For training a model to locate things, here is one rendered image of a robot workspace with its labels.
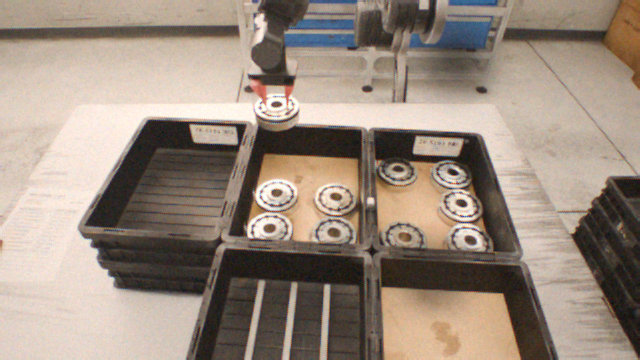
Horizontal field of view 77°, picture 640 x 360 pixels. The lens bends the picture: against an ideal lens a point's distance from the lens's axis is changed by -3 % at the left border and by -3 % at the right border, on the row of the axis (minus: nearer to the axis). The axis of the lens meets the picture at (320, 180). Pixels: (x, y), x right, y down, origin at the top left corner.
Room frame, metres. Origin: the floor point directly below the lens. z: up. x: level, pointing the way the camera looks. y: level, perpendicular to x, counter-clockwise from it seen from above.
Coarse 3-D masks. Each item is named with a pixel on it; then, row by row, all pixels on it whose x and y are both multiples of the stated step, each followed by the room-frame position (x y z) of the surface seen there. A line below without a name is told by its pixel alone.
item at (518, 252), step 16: (384, 128) 0.88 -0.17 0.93; (400, 128) 0.88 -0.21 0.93; (480, 144) 0.82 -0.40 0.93; (496, 176) 0.71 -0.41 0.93; (496, 192) 0.65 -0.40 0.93; (512, 224) 0.56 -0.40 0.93; (512, 240) 0.52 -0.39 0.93; (480, 256) 0.48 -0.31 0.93; (496, 256) 0.48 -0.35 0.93; (512, 256) 0.48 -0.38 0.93
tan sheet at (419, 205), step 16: (384, 192) 0.74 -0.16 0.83; (400, 192) 0.74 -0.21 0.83; (416, 192) 0.75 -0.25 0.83; (432, 192) 0.75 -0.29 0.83; (384, 208) 0.69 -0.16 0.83; (400, 208) 0.69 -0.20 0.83; (416, 208) 0.69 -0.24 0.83; (432, 208) 0.69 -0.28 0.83; (384, 224) 0.64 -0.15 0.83; (416, 224) 0.64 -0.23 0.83; (432, 224) 0.64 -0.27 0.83; (480, 224) 0.64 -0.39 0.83; (432, 240) 0.59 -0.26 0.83
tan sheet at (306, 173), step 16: (272, 160) 0.85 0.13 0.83; (288, 160) 0.86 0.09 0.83; (304, 160) 0.86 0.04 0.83; (320, 160) 0.86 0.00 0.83; (336, 160) 0.86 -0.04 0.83; (352, 160) 0.86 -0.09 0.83; (272, 176) 0.79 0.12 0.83; (288, 176) 0.79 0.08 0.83; (304, 176) 0.79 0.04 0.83; (320, 176) 0.80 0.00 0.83; (336, 176) 0.80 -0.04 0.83; (352, 176) 0.80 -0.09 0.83; (304, 192) 0.74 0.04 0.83; (256, 208) 0.68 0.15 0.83; (304, 208) 0.68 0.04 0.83; (304, 224) 0.63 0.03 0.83; (352, 224) 0.63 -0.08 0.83; (304, 240) 0.58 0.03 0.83
